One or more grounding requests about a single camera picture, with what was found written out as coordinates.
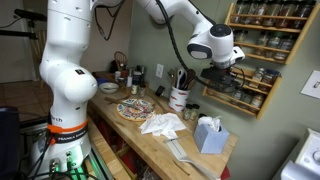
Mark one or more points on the white ceramic bowl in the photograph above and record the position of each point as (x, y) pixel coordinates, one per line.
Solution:
(109, 87)

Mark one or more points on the green herb spice jar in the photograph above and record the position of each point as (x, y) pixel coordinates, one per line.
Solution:
(195, 112)

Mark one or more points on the colourful floral patterned plate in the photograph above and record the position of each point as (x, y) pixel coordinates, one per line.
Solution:
(135, 110)

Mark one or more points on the small white labelled bottle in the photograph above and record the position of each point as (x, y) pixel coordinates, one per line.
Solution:
(134, 89)

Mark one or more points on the white kitchen utensil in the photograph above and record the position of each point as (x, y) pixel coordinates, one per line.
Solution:
(180, 77)

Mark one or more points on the metal kitchen utensil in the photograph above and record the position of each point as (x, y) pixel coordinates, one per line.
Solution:
(172, 78)

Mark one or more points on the white stove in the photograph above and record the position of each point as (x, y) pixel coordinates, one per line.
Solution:
(310, 156)

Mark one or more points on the large wooden wall spice rack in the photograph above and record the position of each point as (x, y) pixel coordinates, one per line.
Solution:
(300, 40)

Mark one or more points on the round-backed wooden chair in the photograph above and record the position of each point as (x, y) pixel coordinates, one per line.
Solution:
(120, 57)

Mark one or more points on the tall silver shaker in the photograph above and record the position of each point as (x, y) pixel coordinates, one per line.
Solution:
(129, 79)

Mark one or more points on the small black timer device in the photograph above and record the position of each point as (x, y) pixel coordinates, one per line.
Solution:
(160, 91)

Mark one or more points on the white wall outlet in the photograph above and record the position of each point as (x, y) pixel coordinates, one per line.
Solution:
(160, 70)

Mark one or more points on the white red utensil crock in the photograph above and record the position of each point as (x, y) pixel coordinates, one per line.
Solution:
(178, 99)

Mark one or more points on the dark pepper bottle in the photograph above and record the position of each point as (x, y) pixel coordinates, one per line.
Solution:
(142, 90)

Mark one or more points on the large black box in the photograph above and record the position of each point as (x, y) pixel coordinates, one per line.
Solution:
(9, 140)

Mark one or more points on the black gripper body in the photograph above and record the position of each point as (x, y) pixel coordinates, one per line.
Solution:
(216, 75)

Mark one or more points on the white spice shaker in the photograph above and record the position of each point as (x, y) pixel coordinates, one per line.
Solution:
(117, 75)

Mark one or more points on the black horizontal bar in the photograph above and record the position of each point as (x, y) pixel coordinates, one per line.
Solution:
(16, 33)

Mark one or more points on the small glass spice jar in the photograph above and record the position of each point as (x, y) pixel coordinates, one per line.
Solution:
(187, 112)

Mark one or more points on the red lid container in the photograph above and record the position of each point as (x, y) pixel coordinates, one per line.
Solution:
(123, 74)

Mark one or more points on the dark wooden spoon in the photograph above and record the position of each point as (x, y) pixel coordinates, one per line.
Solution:
(190, 77)

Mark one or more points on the black camera on stand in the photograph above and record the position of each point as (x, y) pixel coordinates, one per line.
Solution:
(30, 15)

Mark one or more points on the white tissue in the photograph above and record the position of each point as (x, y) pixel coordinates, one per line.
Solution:
(209, 122)

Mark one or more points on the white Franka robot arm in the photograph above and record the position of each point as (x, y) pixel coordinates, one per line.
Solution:
(66, 50)

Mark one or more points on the small wooden wall spice rack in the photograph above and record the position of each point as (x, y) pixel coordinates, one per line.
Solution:
(266, 103)

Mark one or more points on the blue plastic bowl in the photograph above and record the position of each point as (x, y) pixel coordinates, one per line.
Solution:
(100, 80)

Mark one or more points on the crumpled white paper towel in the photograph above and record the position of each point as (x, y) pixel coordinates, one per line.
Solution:
(161, 124)

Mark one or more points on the grey-blue tissue box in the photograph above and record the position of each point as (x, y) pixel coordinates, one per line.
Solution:
(210, 141)

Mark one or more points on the wooden robot platform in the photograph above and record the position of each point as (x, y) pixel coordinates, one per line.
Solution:
(106, 150)

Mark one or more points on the white light switch plate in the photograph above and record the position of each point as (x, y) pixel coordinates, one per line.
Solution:
(311, 85)

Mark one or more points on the aluminium base frame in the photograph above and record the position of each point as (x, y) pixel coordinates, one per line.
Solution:
(101, 165)

